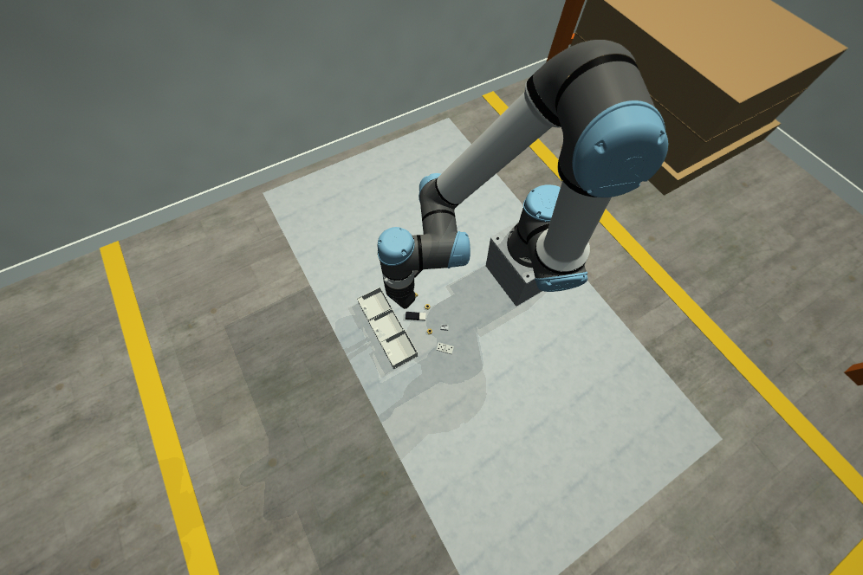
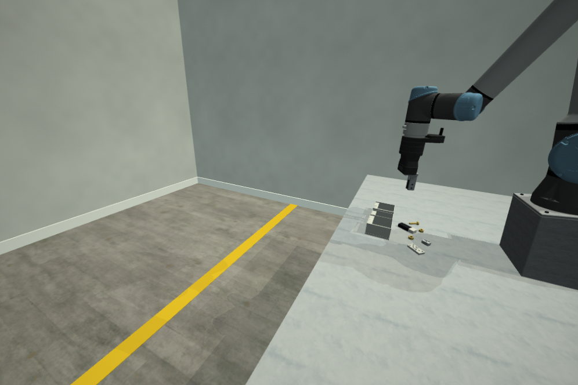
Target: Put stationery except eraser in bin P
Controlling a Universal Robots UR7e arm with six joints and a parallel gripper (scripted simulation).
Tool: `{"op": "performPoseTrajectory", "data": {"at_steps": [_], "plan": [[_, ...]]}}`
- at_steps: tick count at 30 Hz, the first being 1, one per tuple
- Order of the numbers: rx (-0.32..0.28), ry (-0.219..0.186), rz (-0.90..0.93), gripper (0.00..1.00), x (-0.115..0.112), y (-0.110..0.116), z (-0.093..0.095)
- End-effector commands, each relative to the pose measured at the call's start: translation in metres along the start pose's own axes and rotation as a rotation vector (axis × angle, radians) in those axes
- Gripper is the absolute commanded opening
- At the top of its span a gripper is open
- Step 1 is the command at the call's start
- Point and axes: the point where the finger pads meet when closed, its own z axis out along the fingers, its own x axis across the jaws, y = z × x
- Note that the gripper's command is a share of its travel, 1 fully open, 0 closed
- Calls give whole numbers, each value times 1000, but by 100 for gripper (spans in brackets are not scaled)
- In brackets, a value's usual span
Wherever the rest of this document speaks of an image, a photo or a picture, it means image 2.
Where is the beige three-compartment bin rack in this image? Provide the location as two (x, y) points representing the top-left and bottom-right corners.
(365, 201), (395, 240)

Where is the white domino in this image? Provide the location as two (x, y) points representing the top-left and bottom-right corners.
(407, 244), (425, 255)

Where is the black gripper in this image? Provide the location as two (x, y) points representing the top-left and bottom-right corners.
(398, 122), (445, 191)

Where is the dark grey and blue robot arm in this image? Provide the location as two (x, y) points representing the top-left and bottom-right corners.
(405, 0), (578, 215)

